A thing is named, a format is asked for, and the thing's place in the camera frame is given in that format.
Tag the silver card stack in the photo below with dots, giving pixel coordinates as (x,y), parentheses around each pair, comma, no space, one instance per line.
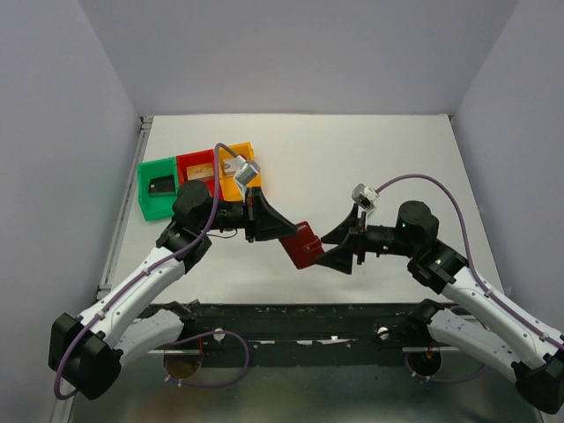
(231,166)

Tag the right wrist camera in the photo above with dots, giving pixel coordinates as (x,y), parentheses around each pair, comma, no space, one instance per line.
(365,197)

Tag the green plastic bin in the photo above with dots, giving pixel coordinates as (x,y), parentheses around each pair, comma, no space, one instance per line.
(155,208)

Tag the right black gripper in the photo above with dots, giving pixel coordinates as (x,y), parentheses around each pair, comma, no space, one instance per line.
(341,257)

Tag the gold card stack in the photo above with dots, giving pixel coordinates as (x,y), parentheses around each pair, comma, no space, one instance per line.
(203,172)

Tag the aluminium frame rail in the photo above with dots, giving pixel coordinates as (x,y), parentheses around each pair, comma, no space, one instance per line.
(105,282)

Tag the red leather card holder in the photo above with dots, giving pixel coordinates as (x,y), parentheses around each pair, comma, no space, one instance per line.
(303,248)

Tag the black card stack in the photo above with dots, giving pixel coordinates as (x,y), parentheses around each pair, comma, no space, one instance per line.
(162,186)

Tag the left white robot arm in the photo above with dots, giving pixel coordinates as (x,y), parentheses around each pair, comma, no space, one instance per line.
(87,351)

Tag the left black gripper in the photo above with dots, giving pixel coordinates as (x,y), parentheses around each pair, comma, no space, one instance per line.
(262,221)

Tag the red plastic bin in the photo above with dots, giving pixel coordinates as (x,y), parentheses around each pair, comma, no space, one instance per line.
(194,158)

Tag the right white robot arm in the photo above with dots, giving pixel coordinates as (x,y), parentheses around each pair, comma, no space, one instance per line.
(528,352)

